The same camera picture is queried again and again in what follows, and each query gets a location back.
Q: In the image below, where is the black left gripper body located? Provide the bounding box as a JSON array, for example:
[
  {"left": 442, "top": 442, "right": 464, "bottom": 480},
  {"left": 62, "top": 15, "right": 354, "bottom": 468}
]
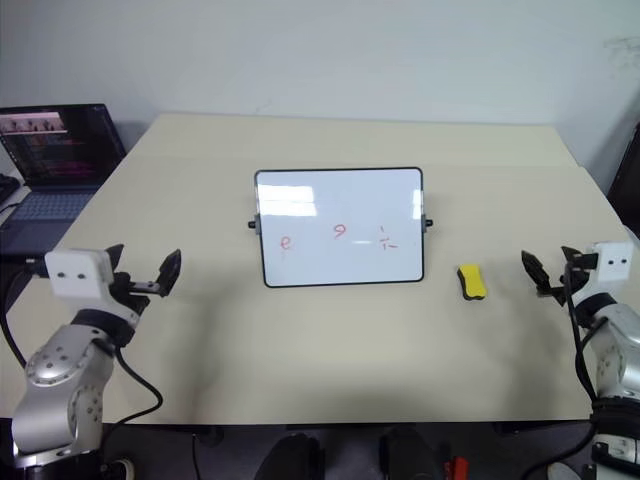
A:
[{"left": 110, "top": 271, "right": 168, "bottom": 317}]

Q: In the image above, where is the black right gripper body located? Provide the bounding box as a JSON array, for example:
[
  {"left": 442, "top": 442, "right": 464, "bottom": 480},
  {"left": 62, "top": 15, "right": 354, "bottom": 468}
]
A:
[{"left": 534, "top": 263, "right": 600, "bottom": 307}]

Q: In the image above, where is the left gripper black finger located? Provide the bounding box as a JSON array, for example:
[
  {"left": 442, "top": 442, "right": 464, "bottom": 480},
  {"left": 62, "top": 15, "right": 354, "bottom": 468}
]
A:
[
  {"left": 156, "top": 247, "right": 183, "bottom": 297},
  {"left": 103, "top": 243, "right": 126, "bottom": 275}
]

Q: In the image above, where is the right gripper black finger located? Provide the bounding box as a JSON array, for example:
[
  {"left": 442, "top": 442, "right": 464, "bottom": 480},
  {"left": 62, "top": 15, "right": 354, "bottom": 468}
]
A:
[
  {"left": 560, "top": 244, "right": 600, "bottom": 272},
  {"left": 520, "top": 249, "right": 552, "bottom": 294}
]

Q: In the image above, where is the yellow and black eraser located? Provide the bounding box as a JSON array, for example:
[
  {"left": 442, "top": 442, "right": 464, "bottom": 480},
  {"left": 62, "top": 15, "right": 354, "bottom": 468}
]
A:
[{"left": 455, "top": 263, "right": 490, "bottom": 303}]

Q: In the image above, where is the open dark blue laptop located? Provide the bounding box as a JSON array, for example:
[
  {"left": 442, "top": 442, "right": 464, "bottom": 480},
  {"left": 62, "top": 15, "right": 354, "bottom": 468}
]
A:
[{"left": 0, "top": 102, "right": 128, "bottom": 257}]

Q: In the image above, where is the small black-framed whiteboard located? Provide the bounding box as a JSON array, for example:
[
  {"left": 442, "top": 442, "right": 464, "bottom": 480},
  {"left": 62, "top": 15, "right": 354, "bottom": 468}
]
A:
[{"left": 247, "top": 166, "right": 435, "bottom": 290}]

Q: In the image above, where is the small red object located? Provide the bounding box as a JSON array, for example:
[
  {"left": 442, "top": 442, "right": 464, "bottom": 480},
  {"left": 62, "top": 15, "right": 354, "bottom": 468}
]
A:
[{"left": 443, "top": 454, "right": 470, "bottom": 477}]

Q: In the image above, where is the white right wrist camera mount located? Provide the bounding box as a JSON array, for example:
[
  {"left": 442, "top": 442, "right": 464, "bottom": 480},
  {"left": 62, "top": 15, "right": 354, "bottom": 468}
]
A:
[{"left": 591, "top": 240, "right": 633, "bottom": 292}]

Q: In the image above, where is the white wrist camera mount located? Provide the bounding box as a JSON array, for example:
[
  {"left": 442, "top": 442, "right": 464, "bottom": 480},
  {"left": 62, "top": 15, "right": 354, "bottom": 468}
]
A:
[
  {"left": 591, "top": 240, "right": 633, "bottom": 292},
  {"left": 44, "top": 248, "right": 116, "bottom": 300}
]

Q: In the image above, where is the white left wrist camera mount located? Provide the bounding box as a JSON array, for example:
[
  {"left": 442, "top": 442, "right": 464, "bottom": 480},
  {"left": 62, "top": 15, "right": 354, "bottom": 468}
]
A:
[{"left": 44, "top": 248, "right": 116, "bottom": 300}]

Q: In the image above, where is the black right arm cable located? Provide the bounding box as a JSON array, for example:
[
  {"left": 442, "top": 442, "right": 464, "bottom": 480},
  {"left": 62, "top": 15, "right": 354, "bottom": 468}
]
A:
[{"left": 562, "top": 262, "right": 601, "bottom": 404}]

